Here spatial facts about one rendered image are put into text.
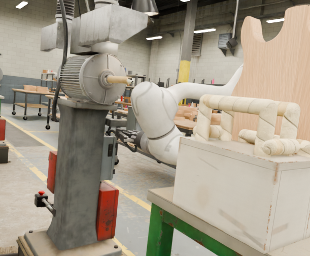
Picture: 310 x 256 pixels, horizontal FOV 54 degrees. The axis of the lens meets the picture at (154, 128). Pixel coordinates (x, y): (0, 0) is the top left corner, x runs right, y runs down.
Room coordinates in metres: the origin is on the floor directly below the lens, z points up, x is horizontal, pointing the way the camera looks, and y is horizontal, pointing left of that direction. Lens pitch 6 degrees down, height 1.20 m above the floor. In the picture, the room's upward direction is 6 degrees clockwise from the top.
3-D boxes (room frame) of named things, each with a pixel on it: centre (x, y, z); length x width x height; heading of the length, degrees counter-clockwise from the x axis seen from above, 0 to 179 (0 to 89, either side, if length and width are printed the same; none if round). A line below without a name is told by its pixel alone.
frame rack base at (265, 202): (0.68, -0.20, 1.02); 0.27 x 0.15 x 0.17; 37
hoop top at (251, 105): (0.65, -0.16, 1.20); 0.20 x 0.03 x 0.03; 36
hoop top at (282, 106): (0.70, -0.23, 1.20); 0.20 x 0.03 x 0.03; 36
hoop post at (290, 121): (0.63, -0.28, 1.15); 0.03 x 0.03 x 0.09
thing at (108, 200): (1.83, 0.29, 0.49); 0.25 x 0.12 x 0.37; 37
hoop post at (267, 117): (0.59, -0.21, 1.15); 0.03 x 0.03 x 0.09
